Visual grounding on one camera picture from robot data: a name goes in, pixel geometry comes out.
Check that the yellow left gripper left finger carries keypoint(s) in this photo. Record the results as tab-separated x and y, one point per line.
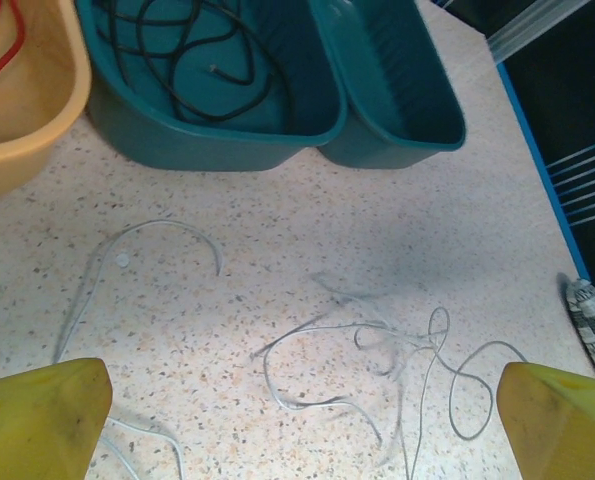
37	425

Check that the metal frame post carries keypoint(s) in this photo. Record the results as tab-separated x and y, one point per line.
532	25

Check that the teal plastic bin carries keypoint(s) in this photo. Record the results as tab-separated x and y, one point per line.
402	100
227	145

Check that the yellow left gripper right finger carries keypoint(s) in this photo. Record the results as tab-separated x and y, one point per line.
567	425

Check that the orange plastic bin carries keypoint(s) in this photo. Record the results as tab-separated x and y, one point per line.
37	140

